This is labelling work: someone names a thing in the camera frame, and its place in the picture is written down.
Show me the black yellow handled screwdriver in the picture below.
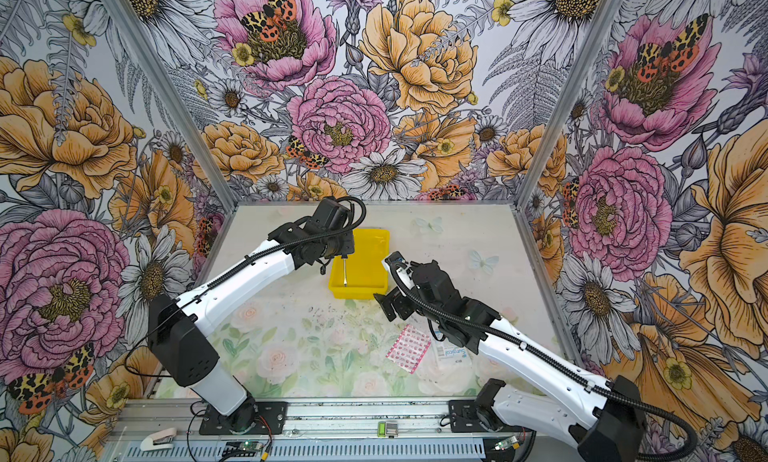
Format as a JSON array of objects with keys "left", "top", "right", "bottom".
[{"left": 341, "top": 255, "right": 349, "bottom": 287}]

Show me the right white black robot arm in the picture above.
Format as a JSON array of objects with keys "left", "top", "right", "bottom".
[{"left": 376, "top": 252, "right": 647, "bottom": 461}]

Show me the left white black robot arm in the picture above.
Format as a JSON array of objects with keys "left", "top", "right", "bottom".
[{"left": 146, "top": 196, "right": 367, "bottom": 434}]

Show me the yellow plastic bin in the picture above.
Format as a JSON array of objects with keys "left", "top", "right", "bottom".
[{"left": 328, "top": 228, "right": 390, "bottom": 300}]

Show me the pink patterned sticker sheet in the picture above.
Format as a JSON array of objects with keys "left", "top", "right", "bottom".
[{"left": 386, "top": 324, "right": 433, "bottom": 374}]

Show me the clear blue labelled packet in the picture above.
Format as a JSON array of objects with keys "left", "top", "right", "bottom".
[{"left": 432, "top": 341, "right": 472, "bottom": 369}]

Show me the small green display module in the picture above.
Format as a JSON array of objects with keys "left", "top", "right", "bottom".
[{"left": 377, "top": 421, "right": 398, "bottom": 438}]

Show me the right green circuit board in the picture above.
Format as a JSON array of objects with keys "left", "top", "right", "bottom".
[{"left": 493, "top": 436, "right": 520, "bottom": 452}]

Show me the green circuit board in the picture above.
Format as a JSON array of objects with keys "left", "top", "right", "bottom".
[
  {"left": 493, "top": 436, "right": 520, "bottom": 452},
  {"left": 222, "top": 440, "right": 265, "bottom": 460}
]

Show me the left green circuit board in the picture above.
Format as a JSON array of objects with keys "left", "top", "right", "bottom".
[{"left": 222, "top": 440, "right": 265, "bottom": 460}]

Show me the white stapler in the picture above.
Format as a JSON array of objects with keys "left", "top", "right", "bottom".
[{"left": 140, "top": 427, "right": 178, "bottom": 452}]

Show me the left black corrugated cable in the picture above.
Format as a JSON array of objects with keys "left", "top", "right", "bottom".
[{"left": 122, "top": 196, "right": 368, "bottom": 379}]

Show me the black corrugated cable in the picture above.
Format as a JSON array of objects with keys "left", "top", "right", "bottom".
[
  {"left": 122, "top": 196, "right": 368, "bottom": 379},
  {"left": 383, "top": 263, "right": 699, "bottom": 462}
]

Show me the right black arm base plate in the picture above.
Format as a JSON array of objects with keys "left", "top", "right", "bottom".
[{"left": 448, "top": 399, "right": 501, "bottom": 433}]

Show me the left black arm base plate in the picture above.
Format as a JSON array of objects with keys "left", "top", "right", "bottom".
[{"left": 198, "top": 399, "right": 289, "bottom": 436}]

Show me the aluminium front rail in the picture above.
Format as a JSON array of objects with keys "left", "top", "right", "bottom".
[{"left": 98, "top": 398, "right": 541, "bottom": 462}]

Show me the right black corrugated cable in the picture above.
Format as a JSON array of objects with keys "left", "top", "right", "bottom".
[{"left": 383, "top": 263, "right": 699, "bottom": 462}]

